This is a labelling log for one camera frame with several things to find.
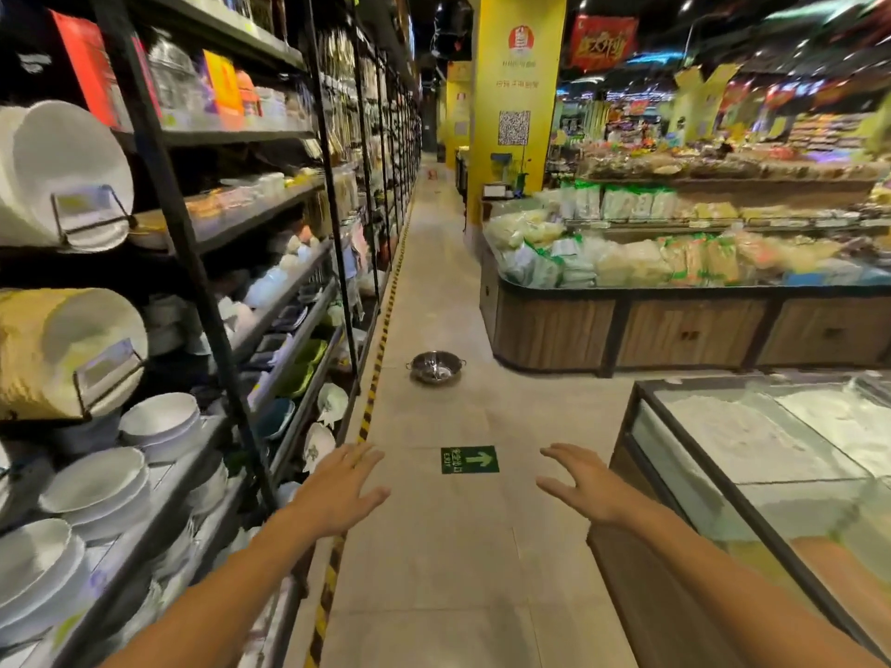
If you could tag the stack of yellow-edged plates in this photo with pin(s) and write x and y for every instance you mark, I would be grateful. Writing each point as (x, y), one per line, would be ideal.
(59, 347)

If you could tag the black metal shelf unit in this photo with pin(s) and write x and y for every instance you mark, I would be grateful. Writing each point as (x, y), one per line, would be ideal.
(181, 222)

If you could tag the red flat box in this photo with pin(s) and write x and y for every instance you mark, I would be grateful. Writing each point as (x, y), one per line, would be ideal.
(87, 66)

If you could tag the wide yellow pillar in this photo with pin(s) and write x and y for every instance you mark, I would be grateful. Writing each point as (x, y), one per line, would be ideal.
(516, 97)

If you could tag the clear shelf label holder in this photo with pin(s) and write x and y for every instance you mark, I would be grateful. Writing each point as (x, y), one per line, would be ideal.
(87, 212)
(104, 372)

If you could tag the person's right hand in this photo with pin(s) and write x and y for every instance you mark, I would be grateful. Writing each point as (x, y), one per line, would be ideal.
(600, 495)

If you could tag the pile of packaged dry noodles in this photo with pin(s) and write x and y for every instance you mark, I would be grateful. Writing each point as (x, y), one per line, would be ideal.
(668, 253)

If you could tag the person's left forearm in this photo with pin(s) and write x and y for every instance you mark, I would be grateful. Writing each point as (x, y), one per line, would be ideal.
(223, 596)

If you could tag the narrow yellow pillar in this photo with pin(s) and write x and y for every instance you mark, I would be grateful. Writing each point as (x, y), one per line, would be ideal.
(457, 111)

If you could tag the person's right forearm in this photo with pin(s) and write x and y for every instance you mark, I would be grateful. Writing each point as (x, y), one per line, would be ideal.
(724, 589)

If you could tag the black and yellow hazard tape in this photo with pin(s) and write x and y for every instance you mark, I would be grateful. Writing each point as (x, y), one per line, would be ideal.
(372, 389)

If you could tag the wooden display counter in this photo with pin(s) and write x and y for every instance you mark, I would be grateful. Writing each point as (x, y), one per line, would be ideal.
(689, 330)

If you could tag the orange flat box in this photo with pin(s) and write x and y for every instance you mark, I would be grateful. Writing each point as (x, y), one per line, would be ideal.
(223, 90)

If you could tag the white weighing scale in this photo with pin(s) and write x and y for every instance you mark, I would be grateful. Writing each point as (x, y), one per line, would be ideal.
(497, 187)

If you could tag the red hanging banner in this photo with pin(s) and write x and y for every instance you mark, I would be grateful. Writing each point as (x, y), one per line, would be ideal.
(603, 41)

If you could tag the yellow hanging sign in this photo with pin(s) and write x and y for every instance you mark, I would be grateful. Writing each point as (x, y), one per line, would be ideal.
(699, 100)

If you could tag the stack of large white plates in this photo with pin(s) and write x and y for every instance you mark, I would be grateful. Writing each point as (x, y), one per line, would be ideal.
(66, 170)

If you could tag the glass-top chest freezer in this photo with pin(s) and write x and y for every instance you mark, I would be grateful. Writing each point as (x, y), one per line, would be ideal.
(759, 479)

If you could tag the person's left thumb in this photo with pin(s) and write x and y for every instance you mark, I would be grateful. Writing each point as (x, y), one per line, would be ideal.
(372, 498)

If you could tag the row of clear glass jars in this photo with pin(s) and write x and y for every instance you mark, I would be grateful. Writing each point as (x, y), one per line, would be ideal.
(174, 83)

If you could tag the stack of white bowls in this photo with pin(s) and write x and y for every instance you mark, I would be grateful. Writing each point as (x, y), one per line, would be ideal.
(160, 422)
(38, 577)
(97, 490)

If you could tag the green arrow floor sticker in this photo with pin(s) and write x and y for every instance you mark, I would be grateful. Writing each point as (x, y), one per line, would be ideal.
(470, 459)

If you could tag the person's left hand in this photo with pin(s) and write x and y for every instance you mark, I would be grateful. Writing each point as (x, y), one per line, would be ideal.
(331, 497)

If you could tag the row of assorted ceramic dishes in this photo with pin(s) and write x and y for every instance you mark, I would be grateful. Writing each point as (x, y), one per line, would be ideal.
(292, 354)

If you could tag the person's right thumb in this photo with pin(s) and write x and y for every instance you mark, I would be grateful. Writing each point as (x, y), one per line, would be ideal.
(555, 491)

